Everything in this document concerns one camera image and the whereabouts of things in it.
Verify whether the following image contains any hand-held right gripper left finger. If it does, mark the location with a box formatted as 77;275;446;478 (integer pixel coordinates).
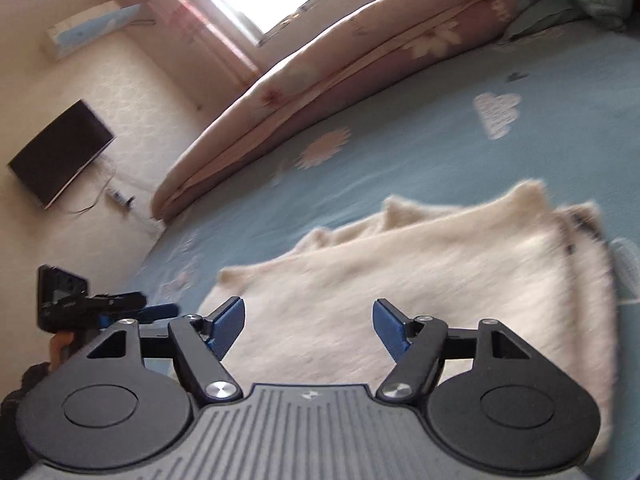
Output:
85;296;247;406

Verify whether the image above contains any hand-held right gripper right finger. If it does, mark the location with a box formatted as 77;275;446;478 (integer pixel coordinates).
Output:
372;298;535;404

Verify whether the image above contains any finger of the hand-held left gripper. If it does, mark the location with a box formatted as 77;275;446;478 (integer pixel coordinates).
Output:
135;304;180;322
112;292;147;310

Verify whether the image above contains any cream fuzzy sweater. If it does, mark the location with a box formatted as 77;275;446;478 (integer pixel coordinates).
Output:
197;180;618;456

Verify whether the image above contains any person's left forearm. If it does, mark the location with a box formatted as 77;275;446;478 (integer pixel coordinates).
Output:
0;362;56;461

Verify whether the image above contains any person's left hand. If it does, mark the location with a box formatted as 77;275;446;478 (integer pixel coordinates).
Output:
50;332;76;365

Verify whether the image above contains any folded pink floral quilt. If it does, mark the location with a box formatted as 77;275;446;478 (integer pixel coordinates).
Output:
152;0;561;223

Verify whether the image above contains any pink patterned curtain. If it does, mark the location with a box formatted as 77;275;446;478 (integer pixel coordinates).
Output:
120;0;261;81

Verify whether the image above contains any flat teal pillow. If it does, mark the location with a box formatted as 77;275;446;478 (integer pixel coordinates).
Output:
500;0;586;43

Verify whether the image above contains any wall power strip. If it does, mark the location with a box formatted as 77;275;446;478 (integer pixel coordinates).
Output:
106;187;136;208

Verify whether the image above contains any wall socket with cables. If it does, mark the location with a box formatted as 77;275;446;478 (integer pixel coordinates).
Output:
60;152;166;233

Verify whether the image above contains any wall television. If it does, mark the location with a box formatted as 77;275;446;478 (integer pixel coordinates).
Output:
7;100;117;210

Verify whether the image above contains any wall air conditioner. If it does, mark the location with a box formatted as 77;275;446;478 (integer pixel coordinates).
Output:
47;2;146;58

